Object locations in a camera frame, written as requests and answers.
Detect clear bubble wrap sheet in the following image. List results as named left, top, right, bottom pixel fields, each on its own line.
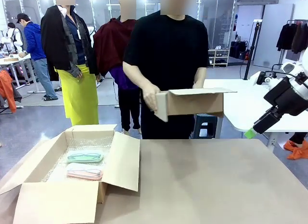
left=39, top=136, right=115, bottom=184

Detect orange jacket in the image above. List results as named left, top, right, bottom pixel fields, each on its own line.
left=0, top=69, right=23, bottom=114

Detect small cardboard box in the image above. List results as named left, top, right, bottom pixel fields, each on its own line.
left=154, top=88, right=238, bottom=123

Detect pink glasses case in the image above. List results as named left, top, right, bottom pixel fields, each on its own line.
left=66, top=162, right=104, bottom=181

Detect mannequin with maroon cape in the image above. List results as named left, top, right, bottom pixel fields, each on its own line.
left=93, top=0, right=142, bottom=135

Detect person's right hand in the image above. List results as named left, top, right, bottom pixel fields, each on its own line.
left=142, top=83, right=161, bottom=113

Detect dark plastic stool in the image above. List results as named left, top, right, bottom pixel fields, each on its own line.
left=191, top=113, right=217, bottom=140

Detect orange cloth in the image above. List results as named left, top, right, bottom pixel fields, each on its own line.
left=283, top=140, right=308, bottom=160

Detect white robot with black straps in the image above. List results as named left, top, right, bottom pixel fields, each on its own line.
left=7, top=27, right=25, bottom=52

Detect person in black t-shirt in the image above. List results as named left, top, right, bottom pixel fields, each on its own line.
left=122, top=0, right=210, bottom=140

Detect black bags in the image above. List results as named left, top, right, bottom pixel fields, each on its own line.
left=230, top=40, right=248, bottom=59

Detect white desk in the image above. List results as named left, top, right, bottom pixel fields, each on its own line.
left=0, top=53, right=40, bottom=93

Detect white table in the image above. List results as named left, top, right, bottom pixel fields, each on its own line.
left=203, top=79, right=308, bottom=133

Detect rack with dark garments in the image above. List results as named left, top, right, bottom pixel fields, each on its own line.
left=276, top=19, right=308, bottom=55

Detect person in blue hoodie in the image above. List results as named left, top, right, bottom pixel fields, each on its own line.
left=16, top=13, right=59, bottom=102

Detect black tripod stand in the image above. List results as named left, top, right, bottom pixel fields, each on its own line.
left=243, top=20, right=263, bottom=80

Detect white shoe shelf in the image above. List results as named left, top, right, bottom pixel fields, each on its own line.
left=208, top=48, right=229, bottom=67

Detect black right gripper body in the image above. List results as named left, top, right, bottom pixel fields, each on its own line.
left=264, top=77, right=306, bottom=116

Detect green glasses case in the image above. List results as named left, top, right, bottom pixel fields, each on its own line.
left=66, top=150, right=104, bottom=163

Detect person's right forearm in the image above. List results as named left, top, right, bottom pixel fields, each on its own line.
left=122, top=61, right=157, bottom=90

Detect person's left forearm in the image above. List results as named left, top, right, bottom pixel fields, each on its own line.
left=193, top=66, right=207, bottom=83

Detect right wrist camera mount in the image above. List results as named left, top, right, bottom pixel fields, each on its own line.
left=250, top=71, right=277, bottom=90

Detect large cardboard box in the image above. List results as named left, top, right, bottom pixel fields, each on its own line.
left=0, top=124, right=141, bottom=224

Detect mannequin with yellow apron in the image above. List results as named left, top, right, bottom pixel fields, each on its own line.
left=40, top=0, right=100, bottom=126

